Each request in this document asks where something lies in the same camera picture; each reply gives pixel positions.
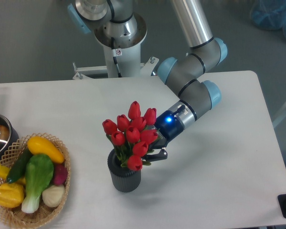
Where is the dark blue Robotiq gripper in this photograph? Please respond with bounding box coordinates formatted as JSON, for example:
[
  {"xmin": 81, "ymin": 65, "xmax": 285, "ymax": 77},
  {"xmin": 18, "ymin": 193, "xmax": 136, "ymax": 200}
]
[{"xmin": 143, "ymin": 110, "xmax": 184, "ymax": 162}]

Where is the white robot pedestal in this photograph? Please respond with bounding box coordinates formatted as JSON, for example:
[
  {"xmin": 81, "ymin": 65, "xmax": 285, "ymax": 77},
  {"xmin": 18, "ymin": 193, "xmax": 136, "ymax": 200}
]
[{"xmin": 73, "ymin": 13, "xmax": 159, "ymax": 79}]

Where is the dark green cucumber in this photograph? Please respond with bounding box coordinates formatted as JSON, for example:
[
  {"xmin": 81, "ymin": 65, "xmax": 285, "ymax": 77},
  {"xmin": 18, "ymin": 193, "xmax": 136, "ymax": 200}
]
[{"xmin": 6, "ymin": 148, "xmax": 33, "ymax": 184}]

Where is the yellow squash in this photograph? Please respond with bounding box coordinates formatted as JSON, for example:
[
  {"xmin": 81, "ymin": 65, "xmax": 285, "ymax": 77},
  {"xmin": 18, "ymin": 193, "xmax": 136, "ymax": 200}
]
[{"xmin": 27, "ymin": 136, "xmax": 65, "ymax": 164}]

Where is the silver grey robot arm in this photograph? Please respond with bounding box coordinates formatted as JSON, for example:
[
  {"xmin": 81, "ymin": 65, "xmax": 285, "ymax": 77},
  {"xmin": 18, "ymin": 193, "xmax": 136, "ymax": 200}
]
[{"xmin": 68, "ymin": 0, "xmax": 227, "ymax": 165}]

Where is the woven wicker basket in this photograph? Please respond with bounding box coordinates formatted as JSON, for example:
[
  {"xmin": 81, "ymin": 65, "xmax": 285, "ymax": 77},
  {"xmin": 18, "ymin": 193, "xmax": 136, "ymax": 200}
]
[{"xmin": 0, "ymin": 133, "xmax": 71, "ymax": 229}]

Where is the yellow bell pepper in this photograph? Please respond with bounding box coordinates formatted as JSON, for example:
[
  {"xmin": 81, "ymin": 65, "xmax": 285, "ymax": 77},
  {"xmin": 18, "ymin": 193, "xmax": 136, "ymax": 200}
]
[{"xmin": 0, "ymin": 183, "xmax": 24, "ymax": 208}]

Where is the dark grey ribbed vase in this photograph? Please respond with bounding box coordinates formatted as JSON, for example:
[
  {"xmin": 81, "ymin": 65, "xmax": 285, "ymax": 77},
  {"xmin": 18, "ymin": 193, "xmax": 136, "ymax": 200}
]
[{"xmin": 107, "ymin": 150, "xmax": 141, "ymax": 193}]

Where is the white garlic bulb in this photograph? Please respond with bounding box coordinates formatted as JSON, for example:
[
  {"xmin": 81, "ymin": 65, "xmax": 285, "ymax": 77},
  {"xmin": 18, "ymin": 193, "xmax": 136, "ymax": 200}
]
[{"xmin": 42, "ymin": 185, "xmax": 65, "ymax": 208}]

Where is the blue plastic bag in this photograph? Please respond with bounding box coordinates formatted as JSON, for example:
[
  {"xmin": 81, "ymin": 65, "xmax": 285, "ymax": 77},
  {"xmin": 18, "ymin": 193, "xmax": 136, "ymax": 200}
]
[{"xmin": 249, "ymin": 0, "xmax": 286, "ymax": 39}]

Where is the green bok choy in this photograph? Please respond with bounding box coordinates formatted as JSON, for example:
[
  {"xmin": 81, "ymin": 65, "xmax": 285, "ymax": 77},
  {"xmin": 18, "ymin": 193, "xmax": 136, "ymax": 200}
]
[{"xmin": 21, "ymin": 154, "xmax": 54, "ymax": 214}]

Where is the purple red radish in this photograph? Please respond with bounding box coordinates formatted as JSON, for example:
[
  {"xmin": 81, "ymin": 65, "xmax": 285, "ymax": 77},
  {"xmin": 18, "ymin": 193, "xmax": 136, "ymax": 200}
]
[{"xmin": 53, "ymin": 164, "xmax": 68, "ymax": 185}]

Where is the red tulip bouquet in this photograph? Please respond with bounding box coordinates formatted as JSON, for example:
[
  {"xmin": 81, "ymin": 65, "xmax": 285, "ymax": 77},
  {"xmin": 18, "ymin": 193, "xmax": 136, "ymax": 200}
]
[{"xmin": 102, "ymin": 101, "xmax": 159, "ymax": 171}]

